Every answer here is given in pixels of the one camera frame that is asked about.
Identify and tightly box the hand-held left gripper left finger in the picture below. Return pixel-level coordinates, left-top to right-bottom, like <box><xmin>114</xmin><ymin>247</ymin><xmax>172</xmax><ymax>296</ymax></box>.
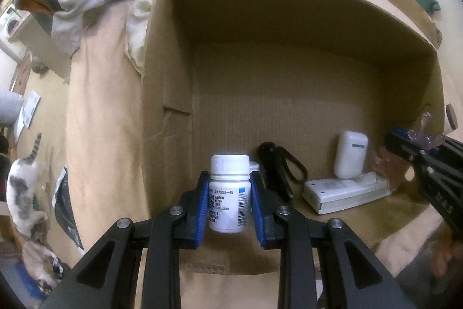
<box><xmin>40</xmin><ymin>171</ymin><xmax>212</xmax><ymax>309</ymax></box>

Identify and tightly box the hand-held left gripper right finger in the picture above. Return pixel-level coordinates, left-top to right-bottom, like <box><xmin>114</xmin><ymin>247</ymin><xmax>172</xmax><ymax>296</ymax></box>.
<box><xmin>249</xmin><ymin>171</ymin><xmax>416</xmax><ymax>309</ymax></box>

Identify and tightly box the clear pink hair clip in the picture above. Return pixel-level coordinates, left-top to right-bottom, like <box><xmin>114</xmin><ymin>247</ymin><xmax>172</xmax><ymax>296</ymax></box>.
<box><xmin>372</xmin><ymin>111</ymin><xmax>445</xmax><ymax>192</ymax></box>

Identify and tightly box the white pill bottle blue label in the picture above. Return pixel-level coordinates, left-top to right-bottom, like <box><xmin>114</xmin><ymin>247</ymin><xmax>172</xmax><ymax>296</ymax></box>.
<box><xmin>208</xmin><ymin>154</ymin><xmax>252</xmax><ymax>234</ymax></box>

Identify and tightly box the black flashlight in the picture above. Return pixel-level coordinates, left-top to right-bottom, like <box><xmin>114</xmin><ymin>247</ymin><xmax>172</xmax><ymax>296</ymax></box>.
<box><xmin>258</xmin><ymin>142</ymin><xmax>308</xmax><ymax>202</ymax></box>

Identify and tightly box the white earbuds case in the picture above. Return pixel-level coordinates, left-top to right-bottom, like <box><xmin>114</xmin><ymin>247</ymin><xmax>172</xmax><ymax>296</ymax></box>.
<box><xmin>333</xmin><ymin>130</ymin><xmax>369</xmax><ymax>180</ymax></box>

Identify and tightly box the white remote control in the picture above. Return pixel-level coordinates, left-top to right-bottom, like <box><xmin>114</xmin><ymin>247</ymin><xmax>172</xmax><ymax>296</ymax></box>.
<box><xmin>303</xmin><ymin>171</ymin><xmax>392</xmax><ymax>215</ymax></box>

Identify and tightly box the brown cardboard box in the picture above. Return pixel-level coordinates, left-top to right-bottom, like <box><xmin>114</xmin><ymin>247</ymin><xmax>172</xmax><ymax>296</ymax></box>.
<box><xmin>139</xmin><ymin>0</ymin><xmax>446</xmax><ymax>275</ymax></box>

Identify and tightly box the person's right hand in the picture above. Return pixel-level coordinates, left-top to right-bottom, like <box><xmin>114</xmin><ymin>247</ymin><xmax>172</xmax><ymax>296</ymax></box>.
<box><xmin>432</xmin><ymin>226</ymin><xmax>463</xmax><ymax>279</ymax></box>

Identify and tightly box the dark plastic bag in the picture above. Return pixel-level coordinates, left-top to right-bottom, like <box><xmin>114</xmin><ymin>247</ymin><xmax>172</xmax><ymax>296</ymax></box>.
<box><xmin>54</xmin><ymin>166</ymin><xmax>85</xmax><ymax>255</ymax></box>

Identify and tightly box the white and grey cat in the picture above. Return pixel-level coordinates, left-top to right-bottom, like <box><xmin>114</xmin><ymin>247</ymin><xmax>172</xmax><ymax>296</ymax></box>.
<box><xmin>5</xmin><ymin>133</ymin><xmax>49</xmax><ymax>237</ymax></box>

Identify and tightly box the paper booklet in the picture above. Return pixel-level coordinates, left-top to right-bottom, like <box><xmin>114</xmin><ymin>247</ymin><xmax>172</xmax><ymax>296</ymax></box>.
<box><xmin>22</xmin><ymin>90</ymin><xmax>40</xmax><ymax>130</ymax></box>

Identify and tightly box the grey soft bag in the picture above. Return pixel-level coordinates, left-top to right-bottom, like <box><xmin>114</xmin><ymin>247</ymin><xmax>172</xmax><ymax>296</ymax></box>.
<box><xmin>0</xmin><ymin>88</ymin><xmax>22</xmax><ymax>125</ymax></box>

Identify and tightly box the cream bedside cabinet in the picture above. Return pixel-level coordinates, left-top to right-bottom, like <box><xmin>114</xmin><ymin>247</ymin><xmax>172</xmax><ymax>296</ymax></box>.
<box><xmin>9</xmin><ymin>10</ymin><xmax>73</xmax><ymax>83</ymax></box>

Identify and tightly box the white washing machine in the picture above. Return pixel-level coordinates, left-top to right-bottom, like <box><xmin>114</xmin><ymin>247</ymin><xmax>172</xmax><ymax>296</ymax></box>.
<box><xmin>0</xmin><ymin>5</ymin><xmax>27</xmax><ymax>60</ymax></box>

